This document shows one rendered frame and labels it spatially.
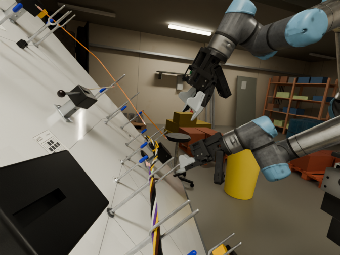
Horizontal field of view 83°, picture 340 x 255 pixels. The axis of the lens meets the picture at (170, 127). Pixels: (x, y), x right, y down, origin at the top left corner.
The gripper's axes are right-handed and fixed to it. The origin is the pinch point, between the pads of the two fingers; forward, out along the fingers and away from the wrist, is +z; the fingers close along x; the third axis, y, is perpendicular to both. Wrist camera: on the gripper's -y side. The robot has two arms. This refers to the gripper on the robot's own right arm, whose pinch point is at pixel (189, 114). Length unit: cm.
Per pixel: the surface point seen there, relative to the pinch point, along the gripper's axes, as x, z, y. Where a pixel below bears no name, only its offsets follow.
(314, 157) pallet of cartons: -155, -2, -330
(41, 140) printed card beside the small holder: 26.5, 9.5, 33.8
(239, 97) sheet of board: -580, -54, -449
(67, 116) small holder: 13.9, 9.7, 32.6
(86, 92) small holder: 15.0, 2.9, 30.9
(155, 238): 43.6, 6.4, 19.0
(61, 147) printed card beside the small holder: 24.8, 10.8, 30.9
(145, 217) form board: 26.5, 20.3, 10.7
